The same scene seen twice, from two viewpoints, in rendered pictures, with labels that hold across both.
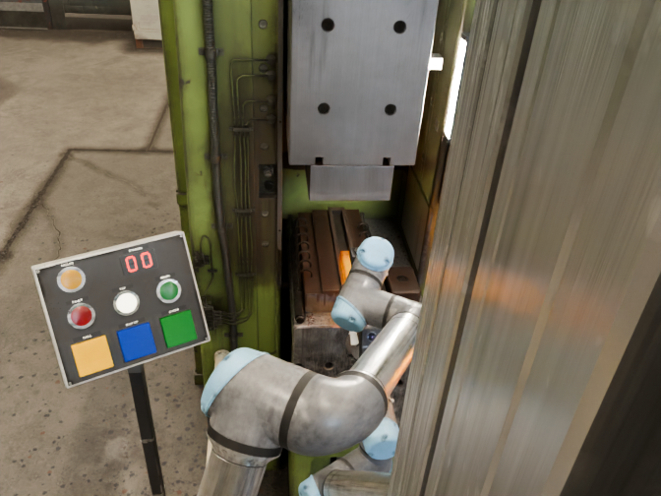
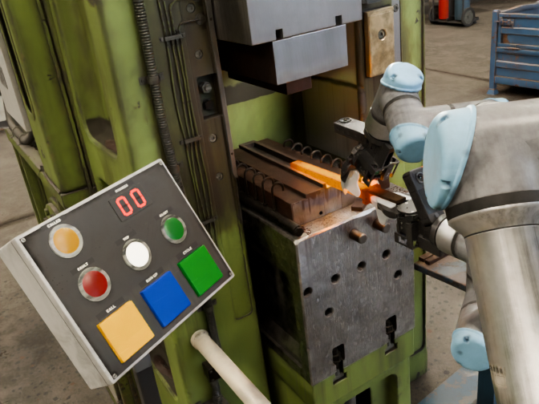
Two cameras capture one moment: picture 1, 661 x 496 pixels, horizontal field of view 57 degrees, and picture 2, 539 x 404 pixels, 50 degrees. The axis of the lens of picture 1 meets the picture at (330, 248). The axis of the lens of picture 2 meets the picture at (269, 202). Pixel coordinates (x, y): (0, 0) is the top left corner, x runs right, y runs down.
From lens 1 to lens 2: 0.72 m
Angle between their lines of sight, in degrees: 21
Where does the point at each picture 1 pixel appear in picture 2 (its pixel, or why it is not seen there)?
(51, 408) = not seen: outside the picture
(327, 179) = (289, 54)
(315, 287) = (294, 197)
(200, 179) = (139, 113)
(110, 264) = (102, 212)
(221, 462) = (510, 231)
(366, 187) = (326, 55)
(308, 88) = not seen: outside the picture
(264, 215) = (212, 140)
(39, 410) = not seen: outside the picture
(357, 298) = (419, 118)
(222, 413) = (485, 171)
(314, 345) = (318, 258)
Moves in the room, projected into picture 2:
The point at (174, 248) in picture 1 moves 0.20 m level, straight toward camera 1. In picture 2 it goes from (160, 179) to (223, 204)
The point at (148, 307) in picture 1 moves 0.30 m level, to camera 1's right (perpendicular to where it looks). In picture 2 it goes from (160, 254) to (304, 208)
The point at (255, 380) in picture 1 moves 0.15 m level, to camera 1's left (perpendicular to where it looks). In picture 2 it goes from (502, 115) to (390, 149)
